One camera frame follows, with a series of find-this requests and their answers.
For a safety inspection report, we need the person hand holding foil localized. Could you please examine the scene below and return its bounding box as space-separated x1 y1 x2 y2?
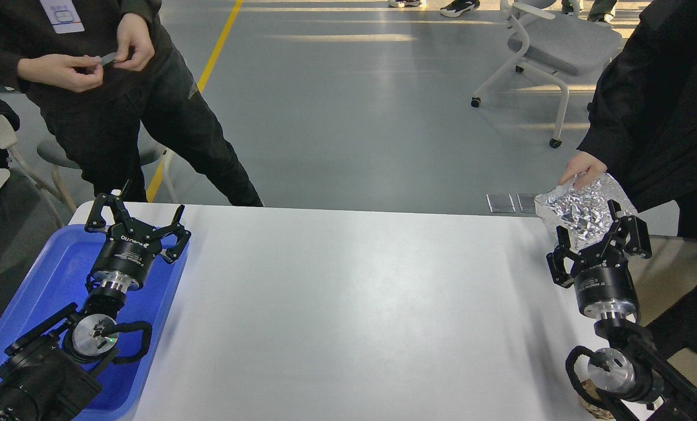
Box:
557 151 608 190

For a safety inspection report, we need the grey chair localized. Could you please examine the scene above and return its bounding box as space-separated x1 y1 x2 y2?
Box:
471 1 622 149
36 132 180 214

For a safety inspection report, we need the right metal floor plate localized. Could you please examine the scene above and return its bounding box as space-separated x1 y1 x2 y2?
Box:
517 194 536 214

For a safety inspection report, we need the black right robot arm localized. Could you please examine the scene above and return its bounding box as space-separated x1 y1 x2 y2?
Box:
546 200 697 420

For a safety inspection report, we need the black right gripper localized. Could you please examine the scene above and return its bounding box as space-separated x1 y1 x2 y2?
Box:
546 199 653 320

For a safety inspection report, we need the grey chair left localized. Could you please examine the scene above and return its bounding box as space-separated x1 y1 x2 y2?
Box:
36 132 180 214

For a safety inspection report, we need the silver foil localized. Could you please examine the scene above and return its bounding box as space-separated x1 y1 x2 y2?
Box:
534 173 638 252

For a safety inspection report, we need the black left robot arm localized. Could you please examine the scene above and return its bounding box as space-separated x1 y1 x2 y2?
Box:
0 192 191 420

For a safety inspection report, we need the blue plastic tray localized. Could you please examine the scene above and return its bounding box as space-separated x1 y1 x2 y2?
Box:
0 224 189 420

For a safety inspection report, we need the person in black clothes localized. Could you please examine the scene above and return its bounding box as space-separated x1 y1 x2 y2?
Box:
0 1 262 207

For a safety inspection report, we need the metal floor plate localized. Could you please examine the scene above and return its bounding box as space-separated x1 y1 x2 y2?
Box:
517 194 536 214
486 194 516 213

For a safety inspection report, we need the small grey card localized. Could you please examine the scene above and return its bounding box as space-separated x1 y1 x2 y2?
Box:
99 51 117 67

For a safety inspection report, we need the left metal floor plate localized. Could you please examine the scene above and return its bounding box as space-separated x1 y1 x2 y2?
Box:
486 194 516 213

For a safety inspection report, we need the grey chair right back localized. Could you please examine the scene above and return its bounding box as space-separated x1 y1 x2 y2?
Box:
471 1 622 149

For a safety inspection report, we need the person right hand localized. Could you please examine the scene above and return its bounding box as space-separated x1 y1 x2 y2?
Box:
16 54 103 93

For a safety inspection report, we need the person in black jacket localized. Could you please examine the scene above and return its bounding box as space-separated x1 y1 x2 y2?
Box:
577 0 697 356

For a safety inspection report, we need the person left hand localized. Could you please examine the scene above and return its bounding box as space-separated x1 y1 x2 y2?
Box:
113 13 154 72

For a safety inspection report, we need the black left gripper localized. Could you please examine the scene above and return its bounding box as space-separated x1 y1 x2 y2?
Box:
85 181 192 291

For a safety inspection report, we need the person in blue jeans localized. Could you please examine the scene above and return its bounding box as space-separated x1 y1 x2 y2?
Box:
561 0 618 23

